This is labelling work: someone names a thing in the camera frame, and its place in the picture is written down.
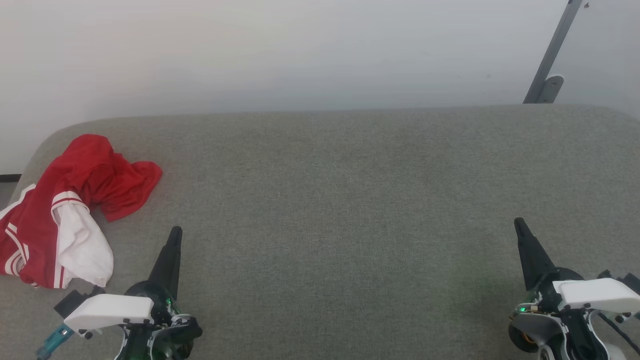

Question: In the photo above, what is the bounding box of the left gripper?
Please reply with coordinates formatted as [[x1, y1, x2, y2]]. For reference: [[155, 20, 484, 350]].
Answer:
[[117, 226, 203, 360]]

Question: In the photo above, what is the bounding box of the red white basketball jersey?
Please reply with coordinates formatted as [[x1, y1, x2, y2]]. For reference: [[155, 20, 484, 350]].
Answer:
[[0, 133, 163, 290]]

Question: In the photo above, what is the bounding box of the grey fabric sofa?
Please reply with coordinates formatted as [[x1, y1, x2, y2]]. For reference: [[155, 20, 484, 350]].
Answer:
[[0, 103, 640, 360]]

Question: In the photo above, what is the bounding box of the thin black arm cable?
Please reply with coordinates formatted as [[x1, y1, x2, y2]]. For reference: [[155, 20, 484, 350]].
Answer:
[[597, 312, 640, 351]]

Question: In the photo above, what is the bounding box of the teal left camera plug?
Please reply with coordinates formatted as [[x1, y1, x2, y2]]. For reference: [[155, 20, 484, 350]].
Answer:
[[36, 324, 76, 360]]

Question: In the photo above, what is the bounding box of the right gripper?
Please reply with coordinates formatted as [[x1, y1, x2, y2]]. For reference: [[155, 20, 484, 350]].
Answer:
[[509, 217, 608, 360]]

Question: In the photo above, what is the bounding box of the grey metal bar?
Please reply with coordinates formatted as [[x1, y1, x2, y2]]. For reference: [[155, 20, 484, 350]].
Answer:
[[523, 0, 586, 104]]

